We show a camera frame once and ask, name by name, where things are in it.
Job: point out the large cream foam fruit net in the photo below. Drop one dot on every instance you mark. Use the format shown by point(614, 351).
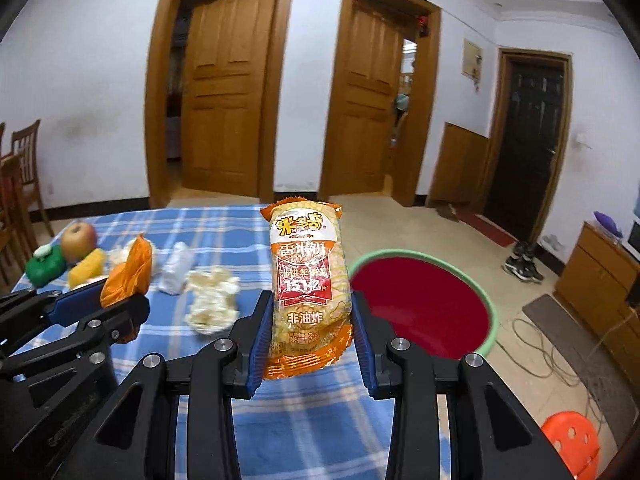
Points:
point(212, 302)

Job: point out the green toy bell pepper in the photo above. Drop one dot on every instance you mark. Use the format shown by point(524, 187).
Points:
point(45, 270)

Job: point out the small yellow foam fruit net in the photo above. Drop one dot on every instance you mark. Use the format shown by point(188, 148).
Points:
point(87, 267)

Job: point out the television screen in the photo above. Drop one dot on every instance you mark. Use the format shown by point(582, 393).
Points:
point(634, 237)

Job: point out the brown entrance door frame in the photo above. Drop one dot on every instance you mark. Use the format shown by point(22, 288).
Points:
point(567, 160)

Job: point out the white plastic bag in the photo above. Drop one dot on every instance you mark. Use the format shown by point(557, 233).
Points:
point(175, 270)

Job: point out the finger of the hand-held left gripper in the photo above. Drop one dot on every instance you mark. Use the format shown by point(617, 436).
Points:
point(127, 317)
point(75, 302)

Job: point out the wooden dining chair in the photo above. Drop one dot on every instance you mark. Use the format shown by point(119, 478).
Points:
point(27, 140)
point(12, 200)

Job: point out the blue plaid tablecloth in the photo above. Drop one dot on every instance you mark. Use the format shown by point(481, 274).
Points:
point(200, 230)

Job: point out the orange plastic stool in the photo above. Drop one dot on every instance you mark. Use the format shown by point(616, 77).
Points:
point(572, 442)

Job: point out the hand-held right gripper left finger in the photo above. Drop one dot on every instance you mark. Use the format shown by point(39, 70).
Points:
point(260, 345)

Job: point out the red door mat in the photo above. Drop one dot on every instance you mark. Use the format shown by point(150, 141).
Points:
point(487, 227)

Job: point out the dark entrance door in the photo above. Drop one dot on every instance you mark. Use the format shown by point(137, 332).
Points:
point(530, 155)

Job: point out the purple cloth item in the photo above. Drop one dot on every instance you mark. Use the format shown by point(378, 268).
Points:
point(607, 222)

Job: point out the orange cardboard box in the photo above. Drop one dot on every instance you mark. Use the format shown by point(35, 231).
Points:
point(125, 275)

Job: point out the wooden panel door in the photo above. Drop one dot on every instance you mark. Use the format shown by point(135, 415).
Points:
point(227, 90)
point(367, 95)

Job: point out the wooden wall panel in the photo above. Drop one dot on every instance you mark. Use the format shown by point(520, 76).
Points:
point(457, 165)

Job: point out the beige wall fuse box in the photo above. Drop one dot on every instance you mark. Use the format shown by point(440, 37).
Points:
point(470, 57)

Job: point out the red basin with green rim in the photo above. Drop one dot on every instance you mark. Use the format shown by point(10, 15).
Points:
point(420, 305)

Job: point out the red hanging door ornament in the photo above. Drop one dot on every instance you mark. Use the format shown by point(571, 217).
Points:
point(424, 25)

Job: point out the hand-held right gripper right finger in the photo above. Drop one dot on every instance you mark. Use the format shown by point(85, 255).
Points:
point(362, 345)

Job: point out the wooden door frame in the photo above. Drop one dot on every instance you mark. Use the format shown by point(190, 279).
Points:
point(427, 135)
point(160, 110)

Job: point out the orange snack packet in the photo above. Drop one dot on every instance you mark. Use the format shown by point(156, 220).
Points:
point(305, 285)

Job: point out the red yellow apple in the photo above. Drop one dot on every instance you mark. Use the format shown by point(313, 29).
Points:
point(79, 240)

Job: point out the grey floor mat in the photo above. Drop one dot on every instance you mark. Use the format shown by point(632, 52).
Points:
point(575, 340)

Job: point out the black sneaker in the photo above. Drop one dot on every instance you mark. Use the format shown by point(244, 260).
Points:
point(532, 267)
point(515, 262)

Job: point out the wooden low cabinet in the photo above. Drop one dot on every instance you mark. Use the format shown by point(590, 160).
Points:
point(595, 285)

